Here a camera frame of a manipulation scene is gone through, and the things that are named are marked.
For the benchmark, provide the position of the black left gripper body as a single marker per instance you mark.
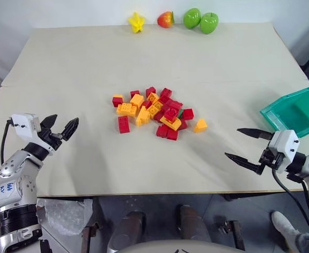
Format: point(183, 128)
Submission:
point(50, 138)

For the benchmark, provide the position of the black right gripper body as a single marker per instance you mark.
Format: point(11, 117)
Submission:
point(271, 159)

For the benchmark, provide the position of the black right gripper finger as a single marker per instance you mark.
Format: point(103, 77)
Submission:
point(245, 161)
point(257, 133)

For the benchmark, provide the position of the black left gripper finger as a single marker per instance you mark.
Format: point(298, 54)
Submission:
point(49, 121)
point(71, 127)

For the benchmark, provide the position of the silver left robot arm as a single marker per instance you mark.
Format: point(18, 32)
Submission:
point(14, 182)

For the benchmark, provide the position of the teal plastic bin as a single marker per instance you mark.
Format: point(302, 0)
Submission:
point(294, 110)

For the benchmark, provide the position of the red plastic building brick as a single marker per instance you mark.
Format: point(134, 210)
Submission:
point(124, 124)

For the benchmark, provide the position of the yellow plastic building brick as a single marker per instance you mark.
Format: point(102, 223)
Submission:
point(126, 109)

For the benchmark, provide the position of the white shoe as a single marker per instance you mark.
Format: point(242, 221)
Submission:
point(283, 226)

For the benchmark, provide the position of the rusty metal table leg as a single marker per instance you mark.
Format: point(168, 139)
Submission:
point(235, 232)
point(88, 237)

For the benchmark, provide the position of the clear plastic bubble wrap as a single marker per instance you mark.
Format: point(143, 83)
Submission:
point(62, 214)

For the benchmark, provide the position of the green plastic toy brick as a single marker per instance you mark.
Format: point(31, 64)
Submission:
point(181, 114)

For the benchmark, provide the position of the yellow toy starfruit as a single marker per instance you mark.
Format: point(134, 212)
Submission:
point(137, 22)

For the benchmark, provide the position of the green toy apple half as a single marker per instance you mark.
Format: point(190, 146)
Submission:
point(192, 18)

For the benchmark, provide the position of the red toy peach half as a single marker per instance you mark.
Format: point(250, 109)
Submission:
point(165, 19)

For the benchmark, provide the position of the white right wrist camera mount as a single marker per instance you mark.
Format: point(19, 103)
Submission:
point(285, 145)

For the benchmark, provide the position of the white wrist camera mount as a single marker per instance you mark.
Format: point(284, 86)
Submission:
point(24, 125)
point(285, 145)

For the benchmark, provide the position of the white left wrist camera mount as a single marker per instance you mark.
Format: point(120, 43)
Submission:
point(24, 125)

